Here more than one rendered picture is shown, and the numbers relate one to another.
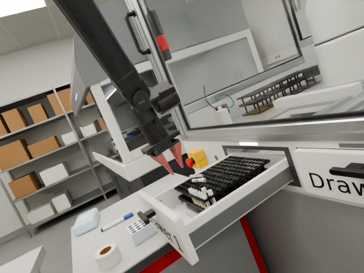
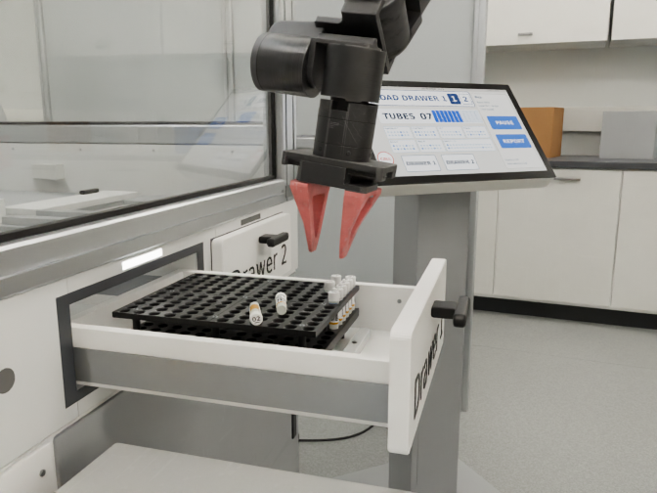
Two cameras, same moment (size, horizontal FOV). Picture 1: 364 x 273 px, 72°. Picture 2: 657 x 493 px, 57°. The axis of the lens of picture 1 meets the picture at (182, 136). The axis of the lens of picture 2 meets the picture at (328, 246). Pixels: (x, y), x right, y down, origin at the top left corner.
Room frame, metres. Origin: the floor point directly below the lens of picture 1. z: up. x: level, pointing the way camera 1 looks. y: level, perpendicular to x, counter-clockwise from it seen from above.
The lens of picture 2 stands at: (1.12, 0.43, 1.09)
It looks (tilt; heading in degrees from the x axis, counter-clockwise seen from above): 11 degrees down; 220
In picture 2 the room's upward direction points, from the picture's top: straight up
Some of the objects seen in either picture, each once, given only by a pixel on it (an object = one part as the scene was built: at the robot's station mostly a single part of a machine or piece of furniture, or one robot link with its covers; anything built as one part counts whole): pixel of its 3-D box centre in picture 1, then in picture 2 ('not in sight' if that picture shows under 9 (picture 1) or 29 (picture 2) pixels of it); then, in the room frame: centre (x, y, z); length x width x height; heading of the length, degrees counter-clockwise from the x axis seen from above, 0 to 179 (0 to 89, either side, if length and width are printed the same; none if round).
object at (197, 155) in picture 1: (196, 158); not in sight; (1.02, -0.02, 0.88); 0.07 x 0.05 x 0.07; 23
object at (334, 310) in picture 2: (190, 193); (331, 307); (0.63, 0.04, 0.90); 0.18 x 0.02 x 0.01; 23
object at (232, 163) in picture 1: (223, 184); (245, 324); (0.67, -0.06, 0.87); 0.22 x 0.18 x 0.06; 113
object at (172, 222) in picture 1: (161, 220); (422, 336); (0.59, 0.13, 0.87); 0.29 x 0.02 x 0.11; 23
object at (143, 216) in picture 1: (147, 214); (450, 310); (0.58, 0.15, 0.91); 0.07 x 0.04 x 0.01; 23
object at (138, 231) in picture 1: (146, 226); not in sight; (0.80, 0.23, 0.78); 0.12 x 0.08 x 0.04; 115
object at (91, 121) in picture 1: (149, 109); not in sight; (2.43, 0.19, 1.13); 1.78 x 1.14 x 0.45; 23
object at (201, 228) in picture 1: (226, 184); (239, 327); (0.68, -0.07, 0.86); 0.40 x 0.26 x 0.06; 113
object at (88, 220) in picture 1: (86, 220); not in sight; (1.08, 0.54, 0.78); 0.15 x 0.10 x 0.04; 11
